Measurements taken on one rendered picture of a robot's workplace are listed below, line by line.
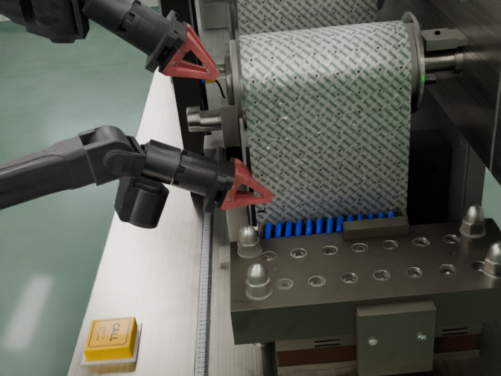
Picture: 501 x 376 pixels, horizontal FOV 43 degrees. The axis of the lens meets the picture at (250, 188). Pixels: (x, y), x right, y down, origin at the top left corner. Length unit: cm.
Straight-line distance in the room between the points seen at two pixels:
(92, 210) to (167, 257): 205
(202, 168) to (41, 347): 166
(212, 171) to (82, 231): 217
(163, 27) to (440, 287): 51
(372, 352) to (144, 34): 53
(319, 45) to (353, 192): 23
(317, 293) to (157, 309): 32
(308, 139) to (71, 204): 247
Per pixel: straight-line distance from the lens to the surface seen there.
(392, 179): 100
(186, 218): 130
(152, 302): 110
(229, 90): 93
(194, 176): 93
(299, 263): 92
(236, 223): 110
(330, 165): 97
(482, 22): 92
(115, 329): 103
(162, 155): 93
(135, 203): 96
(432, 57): 99
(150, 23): 91
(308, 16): 113
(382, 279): 91
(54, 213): 328
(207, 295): 109
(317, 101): 92
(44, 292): 276
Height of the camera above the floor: 158
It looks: 30 degrees down
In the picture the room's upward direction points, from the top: 6 degrees counter-clockwise
